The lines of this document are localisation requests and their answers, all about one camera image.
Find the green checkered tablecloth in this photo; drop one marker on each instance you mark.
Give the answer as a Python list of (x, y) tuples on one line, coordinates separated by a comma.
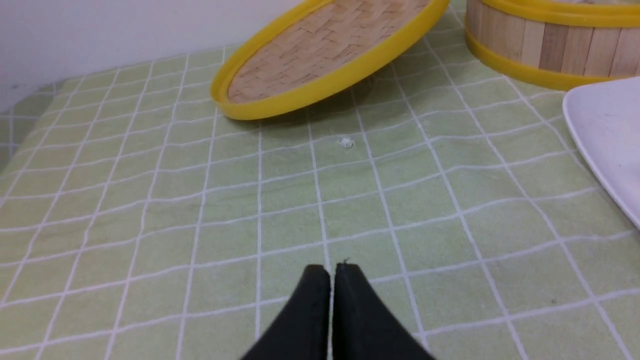
[(138, 223)]

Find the yellow-rimmed bamboo steamer lid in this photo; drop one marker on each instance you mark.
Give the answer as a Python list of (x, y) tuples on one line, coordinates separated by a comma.
[(315, 50)]

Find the small white crumb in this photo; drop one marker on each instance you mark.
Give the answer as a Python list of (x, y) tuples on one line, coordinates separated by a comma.
[(346, 142)]

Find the yellow-rimmed bamboo steamer basket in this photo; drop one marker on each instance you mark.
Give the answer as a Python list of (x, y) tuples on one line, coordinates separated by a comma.
[(556, 44)]

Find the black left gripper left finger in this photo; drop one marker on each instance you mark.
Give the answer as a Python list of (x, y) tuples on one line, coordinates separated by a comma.
[(301, 330)]

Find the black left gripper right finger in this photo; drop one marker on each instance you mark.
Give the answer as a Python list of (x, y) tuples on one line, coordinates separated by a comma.
[(363, 326)]

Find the white square plate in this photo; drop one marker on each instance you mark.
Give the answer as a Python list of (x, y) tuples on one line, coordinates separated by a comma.
[(604, 122)]

